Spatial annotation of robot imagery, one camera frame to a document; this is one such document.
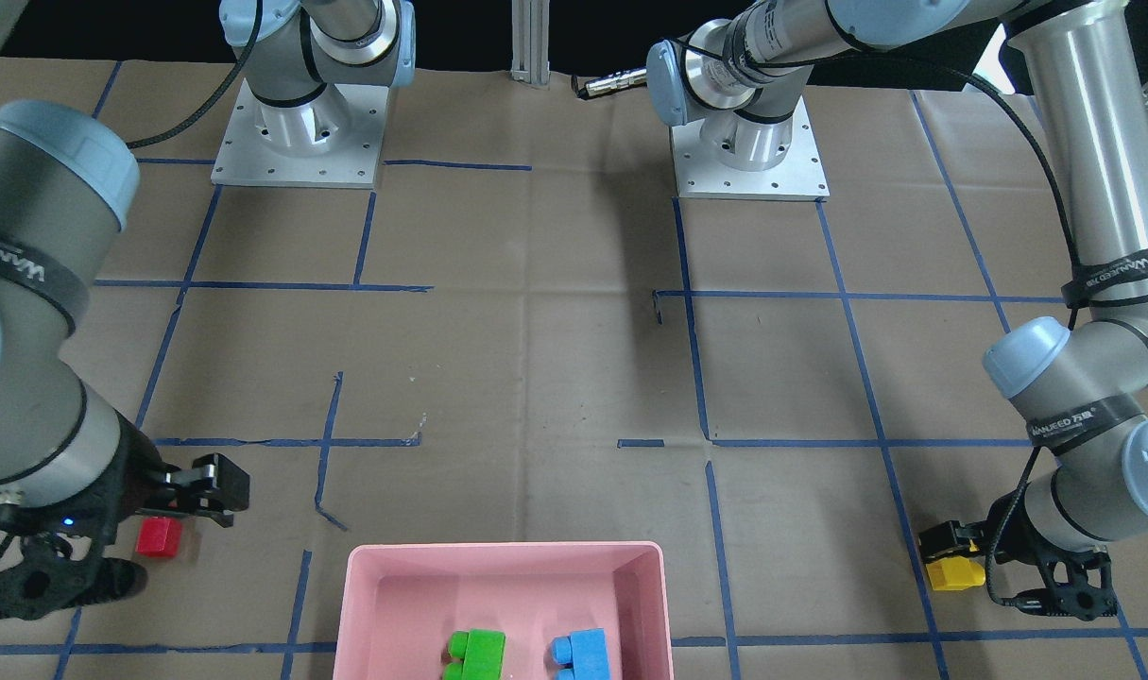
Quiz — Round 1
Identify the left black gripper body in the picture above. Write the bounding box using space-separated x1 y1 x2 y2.
985 494 1118 623

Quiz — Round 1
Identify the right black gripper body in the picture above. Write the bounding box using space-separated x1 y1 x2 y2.
0 422 197 621

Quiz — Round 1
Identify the yellow toy block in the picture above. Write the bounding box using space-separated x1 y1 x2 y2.
924 556 985 592

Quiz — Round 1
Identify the red toy block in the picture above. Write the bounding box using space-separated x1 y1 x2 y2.
134 517 184 559

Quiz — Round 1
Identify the green toy block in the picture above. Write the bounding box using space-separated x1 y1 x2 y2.
441 628 507 679

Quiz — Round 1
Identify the blue toy block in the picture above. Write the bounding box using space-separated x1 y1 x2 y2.
549 628 612 679

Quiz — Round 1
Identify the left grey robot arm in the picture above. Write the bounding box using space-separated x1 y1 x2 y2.
653 65 1110 647

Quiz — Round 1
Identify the pink plastic box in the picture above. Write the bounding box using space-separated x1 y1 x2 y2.
333 541 676 679

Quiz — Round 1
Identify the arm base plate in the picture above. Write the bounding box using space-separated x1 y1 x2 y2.
669 99 831 202
211 83 393 190

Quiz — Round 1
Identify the black braided cable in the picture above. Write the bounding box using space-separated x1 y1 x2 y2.
673 38 1104 610

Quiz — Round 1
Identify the aluminium frame post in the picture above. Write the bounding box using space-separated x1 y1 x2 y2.
509 0 551 88

